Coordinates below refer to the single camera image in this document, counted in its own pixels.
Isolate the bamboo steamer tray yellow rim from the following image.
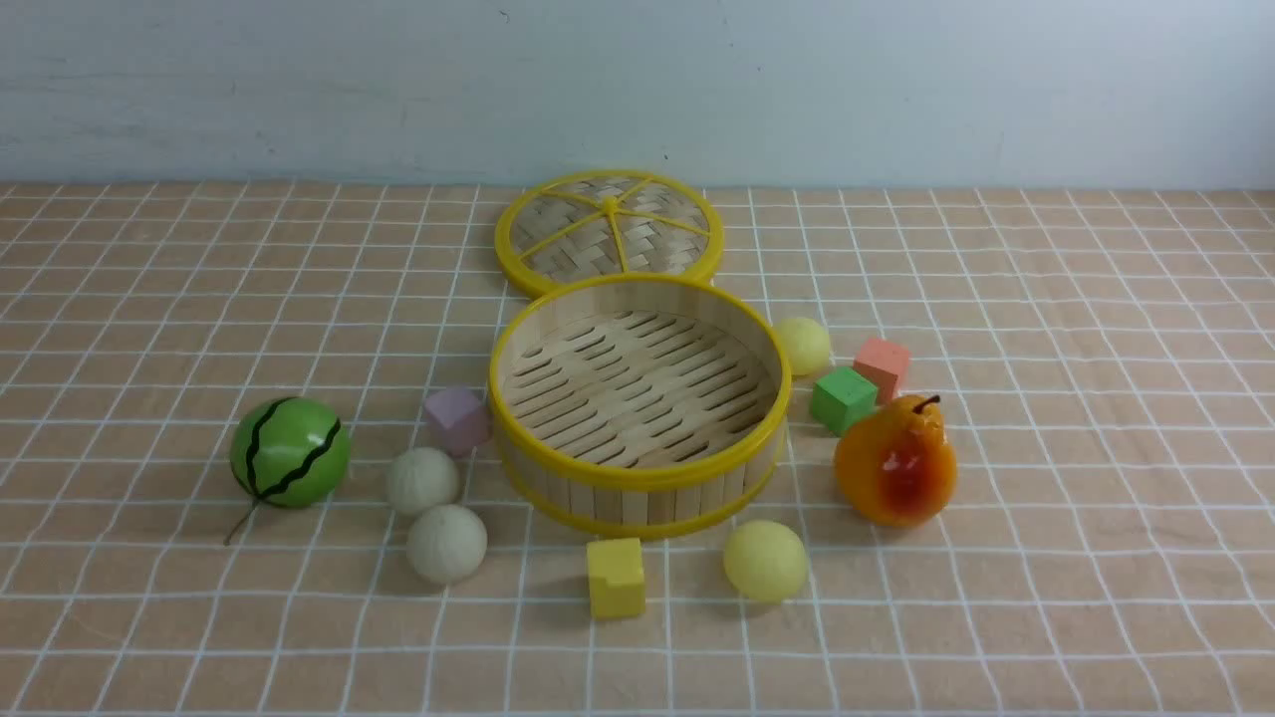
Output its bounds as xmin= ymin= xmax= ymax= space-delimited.
xmin=488 ymin=274 xmax=793 ymax=540

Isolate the yellow foam cube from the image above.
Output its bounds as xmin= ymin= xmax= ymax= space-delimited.
xmin=587 ymin=537 xmax=646 ymax=620

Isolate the pink foam cube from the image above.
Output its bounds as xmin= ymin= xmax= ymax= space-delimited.
xmin=423 ymin=387 xmax=492 ymax=458

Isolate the checkered orange tablecloth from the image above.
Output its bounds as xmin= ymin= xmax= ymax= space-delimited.
xmin=1 ymin=182 xmax=1274 ymax=716

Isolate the green foam cube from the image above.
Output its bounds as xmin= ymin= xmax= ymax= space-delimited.
xmin=810 ymin=366 xmax=878 ymax=438

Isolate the white bun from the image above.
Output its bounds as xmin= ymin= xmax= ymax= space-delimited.
xmin=385 ymin=447 xmax=462 ymax=517
xmin=405 ymin=504 xmax=488 ymax=586

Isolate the yellow bun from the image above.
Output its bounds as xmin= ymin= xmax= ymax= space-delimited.
xmin=773 ymin=315 xmax=833 ymax=376
xmin=720 ymin=519 xmax=810 ymax=603

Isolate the salmon foam cube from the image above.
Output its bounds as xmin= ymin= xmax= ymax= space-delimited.
xmin=852 ymin=337 xmax=912 ymax=404

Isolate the woven bamboo steamer lid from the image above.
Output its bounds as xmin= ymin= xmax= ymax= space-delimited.
xmin=493 ymin=168 xmax=725 ymax=299

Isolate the green toy watermelon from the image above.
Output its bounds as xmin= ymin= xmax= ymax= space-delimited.
xmin=223 ymin=395 xmax=351 ymax=546

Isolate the orange toy pear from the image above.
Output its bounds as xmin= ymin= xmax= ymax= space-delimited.
xmin=833 ymin=394 xmax=959 ymax=528

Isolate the yellow bun front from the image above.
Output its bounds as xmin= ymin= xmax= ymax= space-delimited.
xmin=720 ymin=519 xmax=810 ymax=603

